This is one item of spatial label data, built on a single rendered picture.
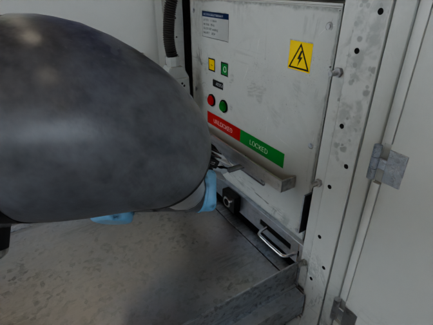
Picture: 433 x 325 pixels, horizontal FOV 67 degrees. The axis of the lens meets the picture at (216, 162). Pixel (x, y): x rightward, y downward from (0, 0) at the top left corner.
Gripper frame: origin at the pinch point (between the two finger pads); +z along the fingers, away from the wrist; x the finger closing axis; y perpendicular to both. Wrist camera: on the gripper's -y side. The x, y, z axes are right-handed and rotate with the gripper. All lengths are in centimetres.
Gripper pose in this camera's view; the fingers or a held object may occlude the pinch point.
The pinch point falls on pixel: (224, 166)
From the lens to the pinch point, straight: 81.5
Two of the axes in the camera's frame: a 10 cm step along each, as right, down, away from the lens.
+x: 4.3, -8.9, -1.8
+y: 5.4, 4.1, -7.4
